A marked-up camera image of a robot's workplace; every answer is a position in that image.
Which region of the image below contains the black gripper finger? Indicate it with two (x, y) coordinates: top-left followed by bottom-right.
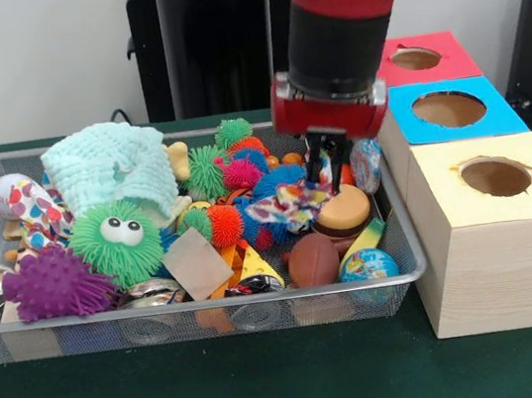
(324, 134), (361, 195)
(299, 131), (330, 185)

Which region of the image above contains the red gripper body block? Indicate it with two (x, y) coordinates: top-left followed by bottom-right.
(268, 80), (393, 153)

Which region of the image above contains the clear plastic bottle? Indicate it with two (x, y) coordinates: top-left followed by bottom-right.
(347, 136), (389, 197)

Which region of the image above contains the colourful spotted cloth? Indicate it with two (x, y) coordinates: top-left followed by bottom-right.
(238, 146), (349, 242)

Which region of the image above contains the mint green knitted cloth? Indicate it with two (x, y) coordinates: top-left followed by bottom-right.
(37, 113), (183, 239)

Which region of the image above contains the wooden box with three holes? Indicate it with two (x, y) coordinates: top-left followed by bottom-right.
(362, 16), (532, 345)

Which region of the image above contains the shallow clear mesh bin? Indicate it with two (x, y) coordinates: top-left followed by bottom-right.
(0, 93), (434, 375)

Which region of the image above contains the blue spiky rubber ball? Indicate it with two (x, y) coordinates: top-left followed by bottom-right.
(231, 160), (318, 249)

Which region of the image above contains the toy hamburger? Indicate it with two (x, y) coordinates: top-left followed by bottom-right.
(307, 181), (376, 246)

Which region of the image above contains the small brown football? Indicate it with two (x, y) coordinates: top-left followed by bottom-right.
(282, 231), (345, 290)

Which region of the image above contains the small globe ball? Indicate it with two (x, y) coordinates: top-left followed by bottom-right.
(335, 244), (401, 285)

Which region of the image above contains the plain wooden block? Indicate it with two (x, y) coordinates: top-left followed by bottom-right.
(158, 222), (239, 307)

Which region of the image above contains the green spiky toy with eyes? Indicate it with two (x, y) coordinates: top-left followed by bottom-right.
(63, 194), (169, 296)

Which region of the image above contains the doll in spotted dress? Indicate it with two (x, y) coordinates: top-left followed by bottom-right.
(0, 173), (79, 264)

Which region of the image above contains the purple spiky rubber toy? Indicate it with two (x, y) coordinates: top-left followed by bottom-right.
(0, 240), (123, 329)

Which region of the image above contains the black cable loop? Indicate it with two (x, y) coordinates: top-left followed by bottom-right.
(109, 107), (132, 129)

